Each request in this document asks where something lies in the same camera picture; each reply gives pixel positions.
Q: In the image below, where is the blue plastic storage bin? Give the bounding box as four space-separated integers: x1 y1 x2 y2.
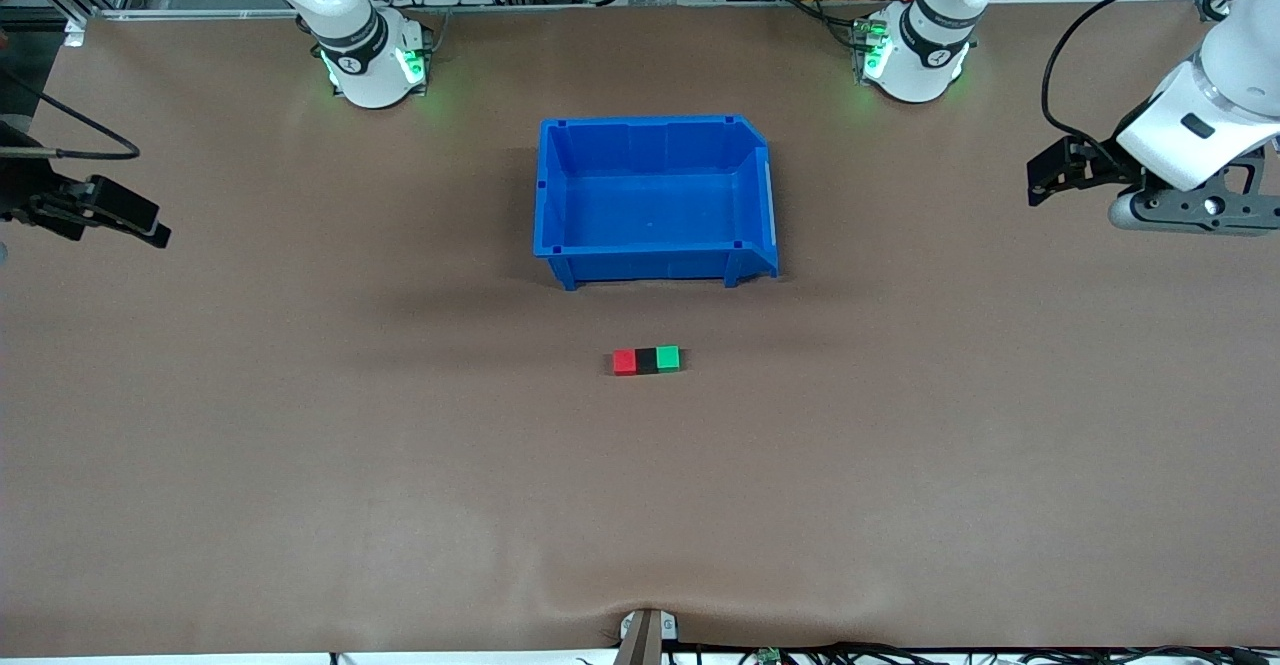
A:
533 114 780 292

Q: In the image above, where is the brown table mat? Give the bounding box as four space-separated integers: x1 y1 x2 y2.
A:
0 0 1280 658

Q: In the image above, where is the metal table edge clamp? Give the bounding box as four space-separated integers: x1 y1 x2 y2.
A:
618 607 679 665

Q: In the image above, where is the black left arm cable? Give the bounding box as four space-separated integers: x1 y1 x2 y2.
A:
1042 0 1216 171

